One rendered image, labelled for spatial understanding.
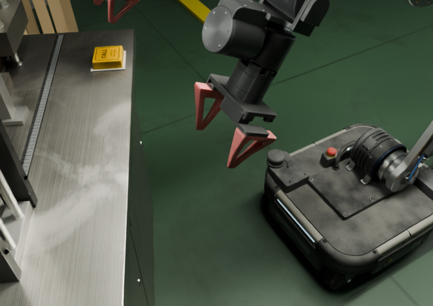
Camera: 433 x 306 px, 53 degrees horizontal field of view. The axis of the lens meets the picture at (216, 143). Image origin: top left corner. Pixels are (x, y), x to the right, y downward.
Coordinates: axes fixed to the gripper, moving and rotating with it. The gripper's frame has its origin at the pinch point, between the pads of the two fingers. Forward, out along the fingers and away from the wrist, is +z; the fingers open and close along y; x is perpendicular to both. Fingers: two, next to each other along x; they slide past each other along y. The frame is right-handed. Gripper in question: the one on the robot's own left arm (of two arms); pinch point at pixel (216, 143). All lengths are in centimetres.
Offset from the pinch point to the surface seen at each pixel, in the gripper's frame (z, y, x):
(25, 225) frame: 26.5, -10.9, -20.0
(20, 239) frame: 26.8, -8.0, -21.3
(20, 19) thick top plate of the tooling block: 12, -64, -12
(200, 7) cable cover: 33, -217, 149
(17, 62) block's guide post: 22, -62, -11
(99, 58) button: 12, -51, 3
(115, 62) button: 11.2, -47.9, 5.9
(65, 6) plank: 61, -227, 61
